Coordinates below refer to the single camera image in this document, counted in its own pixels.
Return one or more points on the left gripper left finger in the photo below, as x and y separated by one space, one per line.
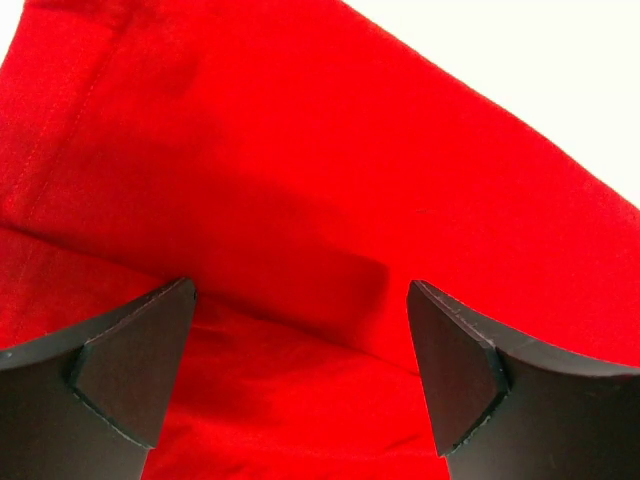
89 401

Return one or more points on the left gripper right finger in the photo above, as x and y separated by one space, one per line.
506 406

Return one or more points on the red t shirt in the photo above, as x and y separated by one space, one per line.
302 167

